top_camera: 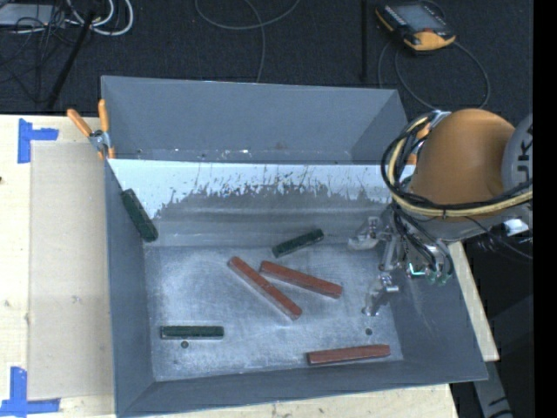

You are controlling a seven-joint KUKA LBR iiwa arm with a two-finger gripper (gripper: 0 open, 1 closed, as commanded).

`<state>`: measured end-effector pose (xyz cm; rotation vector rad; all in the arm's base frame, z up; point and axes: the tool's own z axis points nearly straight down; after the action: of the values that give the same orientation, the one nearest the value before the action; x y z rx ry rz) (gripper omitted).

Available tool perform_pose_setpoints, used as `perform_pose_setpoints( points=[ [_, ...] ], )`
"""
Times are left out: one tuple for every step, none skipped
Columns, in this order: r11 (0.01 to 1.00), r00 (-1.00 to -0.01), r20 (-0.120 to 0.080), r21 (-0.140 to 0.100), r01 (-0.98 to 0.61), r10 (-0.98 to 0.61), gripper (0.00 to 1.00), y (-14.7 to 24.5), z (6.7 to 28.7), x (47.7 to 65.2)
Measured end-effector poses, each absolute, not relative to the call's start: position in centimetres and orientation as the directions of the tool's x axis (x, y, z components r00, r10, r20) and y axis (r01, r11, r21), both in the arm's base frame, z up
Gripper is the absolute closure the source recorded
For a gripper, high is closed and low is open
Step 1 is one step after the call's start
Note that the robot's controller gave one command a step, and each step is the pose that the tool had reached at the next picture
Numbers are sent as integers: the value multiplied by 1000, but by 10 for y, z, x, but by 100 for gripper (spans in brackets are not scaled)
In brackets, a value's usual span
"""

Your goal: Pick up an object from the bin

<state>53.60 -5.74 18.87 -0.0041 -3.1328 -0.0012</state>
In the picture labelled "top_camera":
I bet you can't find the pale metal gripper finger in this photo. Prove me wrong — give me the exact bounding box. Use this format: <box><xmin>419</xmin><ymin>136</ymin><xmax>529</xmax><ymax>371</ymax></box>
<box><xmin>346</xmin><ymin>216</ymin><xmax>381</xmax><ymax>253</ymax></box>
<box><xmin>362</xmin><ymin>273</ymin><xmax>400</xmax><ymax>318</ymax></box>

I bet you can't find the red-brown flat block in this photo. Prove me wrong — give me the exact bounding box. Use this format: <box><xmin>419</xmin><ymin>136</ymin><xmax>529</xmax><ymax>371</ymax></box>
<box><xmin>226</xmin><ymin>256</ymin><xmax>304</xmax><ymax>321</ymax></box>
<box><xmin>305</xmin><ymin>343</ymin><xmax>392</xmax><ymax>367</ymax></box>
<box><xmin>258</xmin><ymin>260</ymin><xmax>345</xmax><ymax>300</ymax></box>

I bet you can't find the dark green flat block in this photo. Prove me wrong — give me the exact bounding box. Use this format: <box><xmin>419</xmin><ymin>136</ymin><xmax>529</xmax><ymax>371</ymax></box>
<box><xmin>159</xmin><ymin>325</ymin><xmax>225</xmax><ymax>340</ymax></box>
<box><xmin>272</xmin><ymin>228</ymin><xmax>325</xmax><ymax>260</ymax></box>
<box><xmin>120</xmin><ymin>188</ymin><xmax>159</xmax><ymax>244</ymax></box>

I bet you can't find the grey metal bin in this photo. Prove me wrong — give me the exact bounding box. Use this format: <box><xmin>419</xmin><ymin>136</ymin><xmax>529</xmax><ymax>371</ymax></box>
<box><xmin>99</xmin><ymin>75</ymin><xmax>490</xmax><ymax>418</ymax></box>

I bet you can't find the pale wood flat board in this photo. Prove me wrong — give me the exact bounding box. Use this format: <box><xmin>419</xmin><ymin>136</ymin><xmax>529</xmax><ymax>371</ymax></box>
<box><xmin>26</xmin><ymin>140</ymin><xmax>116</xmax><ymax>401</ymax></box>

